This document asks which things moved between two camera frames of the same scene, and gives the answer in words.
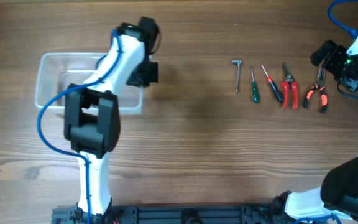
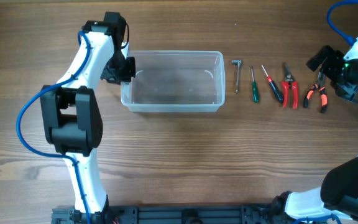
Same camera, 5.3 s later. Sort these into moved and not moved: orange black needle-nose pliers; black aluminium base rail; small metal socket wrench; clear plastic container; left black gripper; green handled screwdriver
Moved: clear plastic container; left black gripper
Not moved: black aluminium base rail; orange black needle-nose pliers; green handled screwdriver; small metal socket wrench
